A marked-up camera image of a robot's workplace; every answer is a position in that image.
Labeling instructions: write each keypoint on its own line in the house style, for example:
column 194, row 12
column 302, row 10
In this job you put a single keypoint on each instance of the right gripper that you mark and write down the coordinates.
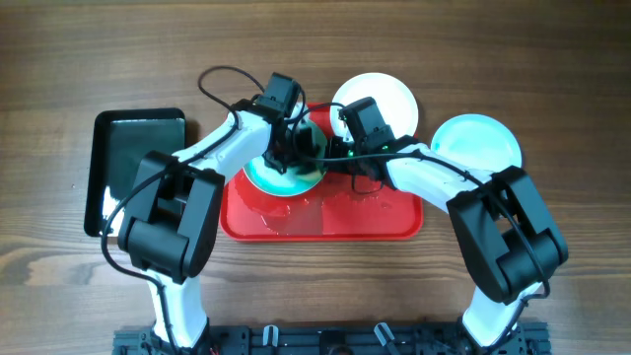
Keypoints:
column 336, row 144

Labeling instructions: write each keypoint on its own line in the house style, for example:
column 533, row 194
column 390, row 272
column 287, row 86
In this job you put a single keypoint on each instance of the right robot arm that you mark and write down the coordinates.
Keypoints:
column 508, row 239

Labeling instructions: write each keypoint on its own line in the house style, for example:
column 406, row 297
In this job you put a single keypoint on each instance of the white plate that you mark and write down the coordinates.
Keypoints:
column 477, row 141
column 395, row 102
column 290, row 184

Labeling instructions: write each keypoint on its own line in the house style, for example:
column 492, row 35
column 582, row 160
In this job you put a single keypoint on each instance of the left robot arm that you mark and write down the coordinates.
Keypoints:
column 172, row 214

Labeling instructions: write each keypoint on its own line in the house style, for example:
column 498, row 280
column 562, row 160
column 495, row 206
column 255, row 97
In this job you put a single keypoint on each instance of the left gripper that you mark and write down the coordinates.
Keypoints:
column 296, row 164

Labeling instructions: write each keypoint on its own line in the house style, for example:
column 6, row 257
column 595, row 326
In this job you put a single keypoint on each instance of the red plastic tray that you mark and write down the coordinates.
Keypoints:
column 339, row 208

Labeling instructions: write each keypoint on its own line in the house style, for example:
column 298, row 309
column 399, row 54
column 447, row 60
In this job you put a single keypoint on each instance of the black rectangular water tray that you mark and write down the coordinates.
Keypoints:
column 121, row 140

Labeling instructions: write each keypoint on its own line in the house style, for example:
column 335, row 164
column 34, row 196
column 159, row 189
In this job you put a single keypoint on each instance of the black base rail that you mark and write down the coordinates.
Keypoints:
column 422, row 338

